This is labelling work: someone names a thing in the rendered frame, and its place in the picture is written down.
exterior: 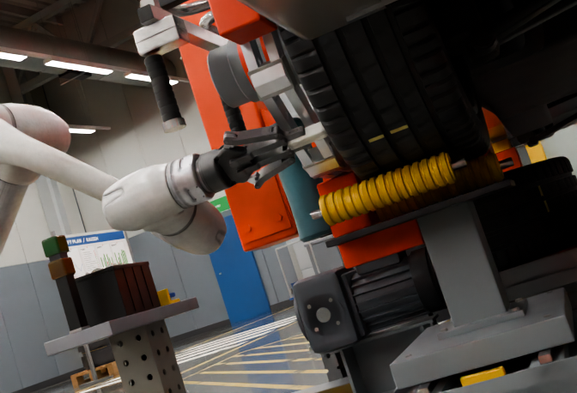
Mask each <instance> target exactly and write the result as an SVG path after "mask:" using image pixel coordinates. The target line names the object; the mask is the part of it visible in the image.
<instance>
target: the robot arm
mask: <svg viewBox="0 0 577 393"><path fill-rule="evenodd" d="M325 137H328V134H327V132H326V131H325V129H324V127H323V125H322V123H321V122H319V123H316V124H313V125H310V126H308V127H306V128H304V127H303V126H299V127H297V128H294V129H292V130H288V131H283V130H281V129H280V127H279V126H278V125H272V126H266V127H262V128H257V129H252V130H243V131H238V132H236V131H225V132H224V137H223V143H224V144H223V145H221V146H220V148H218V149H217V148H216V149H213V150H210V151H209V152H206V153H204V154H189V155H187V156H185V157H183V158H180V159H178V160H173V161H171V162H170V163H167V164H163V165H154V166H149V167H146V168H144V169H141V170H139V171H136V172H134V173H131V174H129V175H127V176H125V177H124V178H122V179H120V180H118V179H116V178H114V177H112V176H110V175H108V174H106V173H104V172H102V171H100V170H98V169H96V168H94V167H92V166H90V165H88V164H86V163H84V162H82V161H80V160H78V159H76V158H74V157H72V156H69V155H67V154H66V152H67V151H68V149H69V146H70V139H71V135H70V128H69V126H68V125H67V124H66V123H65V122H64V121H63V120H62V119H61V118H60V117H59V116H58V115H56V114H54V113H53V112H51V111H49V110H47V109H45V108H42V107H39V106H30V105H23V104H14V103H7V104H0V256H1V254H2V252H3V248H4V246H5V244H6V241H7V239H8V236H9V233H10V231H11V228H12V226H13V224H14V222H15V218H16V216H17V214H18V211H19V209H20V206H21V203H22V201H23V198H24V196H25V194H26V192H27V188H28V186H29V185H30V184H32V183H33V182H35V181H36V180H37V179H38V178H39V177H40V175H43V176H45V177H48V178H50V179H53V180H55V181H57V182H59V183H61V184H64V185H67V186H69V187H70V188H72V189H75V190H78V191H80V192H82V193H84V194H86V195H89V196H91V197H94V198H96V199H98V200H100V201H102V204H101V206H102V211H103V214H104V216H105V218H106V221H107V222H108V224H109V225H110V226H111V227H112V228H113V229H115V230H119V231H133V232H134V231H137V230H141V229H142V230H143V231H146V232H151V233H152V234H153V235H154V236H156V237H157V238H159V239H161V240H163V241H165V242H166V243H168V244H170V245H171V246H173V247H175V248H177V249H181V250H183V251H186V252H189V253H191V254H194V255H207V254H210V253H212V252H214V251H216V250H218V249H219V247H220V246H221V244H222V242H223V240H224V239H225V235H226V232H227V226H226V222H225V220H224V218H223V217H222V214H221V213H220V211H219V210H218V209H217V208H216V207H215V206H214V205H213V204H211V203H210V202H209V201H208V200H210V199H212V198H213V197H214V195H215V194H216V193H217V192H220V191H223V190H226V189H228V188H231V187H232V186H233V185H234V184H237V183H245V182H246V181H247V182H249V183H251V184H254V188H255V189H260V188H261V186H262V185H263V184H264V182H265V181H267V180H268V179H270V178H272V177H274V176H275V175H277V174H278V173H279V172H281V171H283V170H284V169H286V168H287V167H289V166H291V165H293V164H294V163H295V153H296V152H297V151H300V150H302V149H304V148H309V147H310V146H311V145H312V142H316V141H318V140H320V139H322V138H325ZM239 145H243V146H239ZM268 164H269V165H268ZM266 165H267V166H266ZM262 166H265V167H264V168H262V169H261V170H260V171H259V172H255V171H257V170H259V169H260V167H262ZM253 172H255V173H254V174H252V173H253Z"/></svg>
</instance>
